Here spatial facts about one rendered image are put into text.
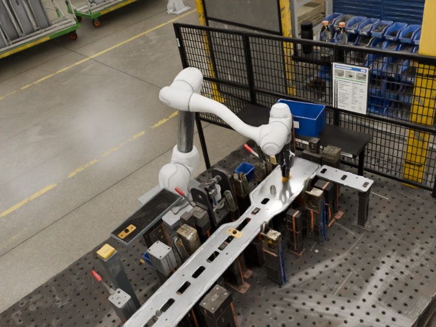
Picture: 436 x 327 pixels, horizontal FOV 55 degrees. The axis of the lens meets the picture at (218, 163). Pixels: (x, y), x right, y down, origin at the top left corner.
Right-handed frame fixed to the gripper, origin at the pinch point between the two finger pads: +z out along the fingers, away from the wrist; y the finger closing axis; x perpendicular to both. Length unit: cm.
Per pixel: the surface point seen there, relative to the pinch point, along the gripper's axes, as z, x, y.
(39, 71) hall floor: 108, 135, -570
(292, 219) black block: 9.3, -21.7, 17.0
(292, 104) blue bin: -8, 50, -26
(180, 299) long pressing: 5, -89, 3
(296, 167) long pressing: 5.4, 10.8, -0.1
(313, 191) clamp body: 0.8, -6.5, 20.4
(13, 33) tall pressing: 68, 169, -683
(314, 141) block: -2.1, 28.1, 2.3
